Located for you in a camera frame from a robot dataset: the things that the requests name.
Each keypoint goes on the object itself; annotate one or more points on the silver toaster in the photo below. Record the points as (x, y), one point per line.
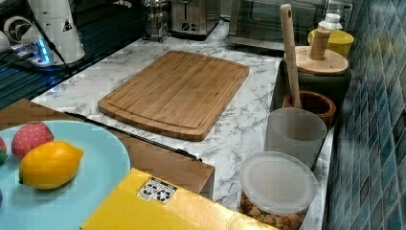
(193, 19)

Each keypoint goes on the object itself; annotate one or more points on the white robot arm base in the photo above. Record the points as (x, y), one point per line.
(47, 35)

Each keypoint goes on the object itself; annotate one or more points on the silver toaster oven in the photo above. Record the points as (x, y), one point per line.
(258, 23)

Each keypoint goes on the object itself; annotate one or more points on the bamboo cutting board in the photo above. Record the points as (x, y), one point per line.
(179, 95)

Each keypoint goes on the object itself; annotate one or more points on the brown cardboard box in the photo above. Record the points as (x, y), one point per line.
(176, 166)

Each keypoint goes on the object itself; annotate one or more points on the frosted plastic cup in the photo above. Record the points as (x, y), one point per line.
(296, 132)

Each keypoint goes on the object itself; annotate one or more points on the clear snack jar white lid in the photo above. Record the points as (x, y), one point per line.
(276, 189)

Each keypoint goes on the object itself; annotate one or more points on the yellow cardboard box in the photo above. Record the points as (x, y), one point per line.
(144, 202)

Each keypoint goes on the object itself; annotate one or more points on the brown wooden bowl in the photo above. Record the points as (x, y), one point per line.
(319, 105)

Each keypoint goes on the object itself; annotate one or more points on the glass french press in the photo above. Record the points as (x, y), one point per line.
(156, 18)

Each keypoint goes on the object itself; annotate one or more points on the dark pot with wooden lid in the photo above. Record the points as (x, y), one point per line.
(327, 66)

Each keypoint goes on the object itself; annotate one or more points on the long wooden pestle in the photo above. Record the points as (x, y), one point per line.
(290, 55)

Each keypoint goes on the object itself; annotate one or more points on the yellow bowl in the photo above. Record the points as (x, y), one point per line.
(329, 43)

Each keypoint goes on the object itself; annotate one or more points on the yellow lemon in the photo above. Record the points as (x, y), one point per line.
(50, 165)

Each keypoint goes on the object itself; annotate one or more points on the white bottle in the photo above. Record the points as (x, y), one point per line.
(331, 22)

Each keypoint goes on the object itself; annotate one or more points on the light blue plate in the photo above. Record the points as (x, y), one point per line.
(104, 164)

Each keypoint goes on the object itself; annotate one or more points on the red strawberry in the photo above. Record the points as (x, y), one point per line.
(28, 137)

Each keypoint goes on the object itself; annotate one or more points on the red fruit at plate edge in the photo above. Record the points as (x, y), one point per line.
(3, 151)

